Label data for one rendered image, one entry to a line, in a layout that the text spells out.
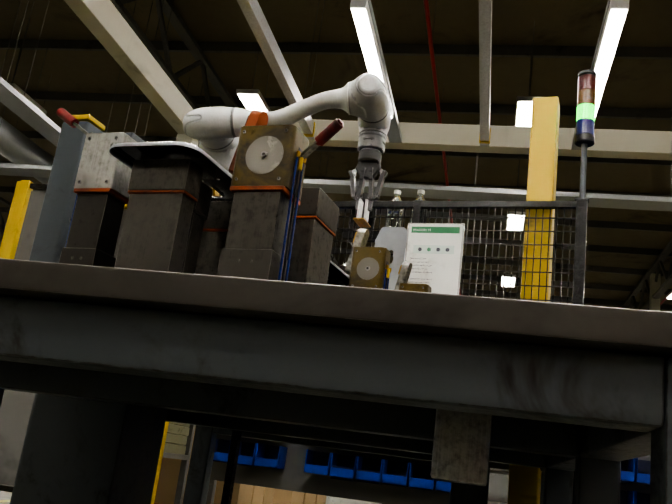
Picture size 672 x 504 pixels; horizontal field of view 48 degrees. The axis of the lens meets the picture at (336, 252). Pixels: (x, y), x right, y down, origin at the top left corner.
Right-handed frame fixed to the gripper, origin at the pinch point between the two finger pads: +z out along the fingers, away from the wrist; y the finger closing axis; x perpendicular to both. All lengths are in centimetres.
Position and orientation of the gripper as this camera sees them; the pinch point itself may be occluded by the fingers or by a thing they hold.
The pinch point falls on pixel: (363, 210)
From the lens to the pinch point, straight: 243.2
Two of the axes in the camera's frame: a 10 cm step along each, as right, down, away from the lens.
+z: -1.3, 9.5, -2.7
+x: 3.1, 3.0, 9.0
